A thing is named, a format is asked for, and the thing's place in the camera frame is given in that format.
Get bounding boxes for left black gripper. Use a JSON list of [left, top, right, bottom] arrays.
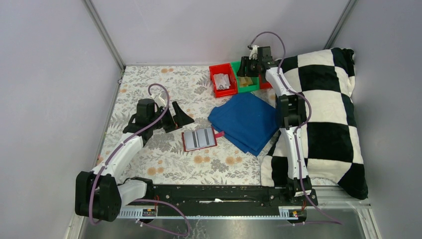
[[149, 101, 194, 132]]

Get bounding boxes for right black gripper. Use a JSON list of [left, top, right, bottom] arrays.
[[235, 56, 261, 77]]

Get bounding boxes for red leather card holder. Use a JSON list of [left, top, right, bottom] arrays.
[[182, 127, 225, 152]]

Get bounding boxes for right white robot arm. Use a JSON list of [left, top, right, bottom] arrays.
[[236, 45, 314, 205]]

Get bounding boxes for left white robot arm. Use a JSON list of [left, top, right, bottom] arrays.
[[75, 99, 194, 222]]

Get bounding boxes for gold cards in bin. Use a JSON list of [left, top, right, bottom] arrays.
[[238, 77, 254, 88]]

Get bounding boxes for silver cards in bin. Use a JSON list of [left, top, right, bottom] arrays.
[[213, 73, 231, 90]]

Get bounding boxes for left red plastic bin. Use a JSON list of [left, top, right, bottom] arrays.
[[209, 63, 238, 98]]

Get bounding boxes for red plastic bin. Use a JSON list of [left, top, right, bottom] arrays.
[[259, 75, 272, 89], [209, 63, 238, 98]]

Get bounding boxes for green plastic bin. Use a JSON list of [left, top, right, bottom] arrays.
[[230, 61, 260, 93]]

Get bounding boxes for right red plastic bin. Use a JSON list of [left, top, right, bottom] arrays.
[[259, 75, 272, 89]]

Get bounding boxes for floral patterned table mat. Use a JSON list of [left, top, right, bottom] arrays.
[[97, 66, 271, 185]]

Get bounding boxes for blue folded cloth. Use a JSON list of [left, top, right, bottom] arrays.
[[208, 93, 279, 156]]

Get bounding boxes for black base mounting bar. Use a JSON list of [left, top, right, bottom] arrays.
[[117, 184, 318, 221]]

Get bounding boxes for black white checkered pillow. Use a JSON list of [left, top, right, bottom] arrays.
[[277, 48, 368, 200]]

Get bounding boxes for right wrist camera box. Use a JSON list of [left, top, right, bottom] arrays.
[[249, 45, 259, 60]]

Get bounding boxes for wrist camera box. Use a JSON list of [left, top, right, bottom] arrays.
[[249, 45, 259, 60], [152, 91, 168, 108]]

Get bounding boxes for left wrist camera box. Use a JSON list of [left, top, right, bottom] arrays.
[[152, 91, 168, 108]]

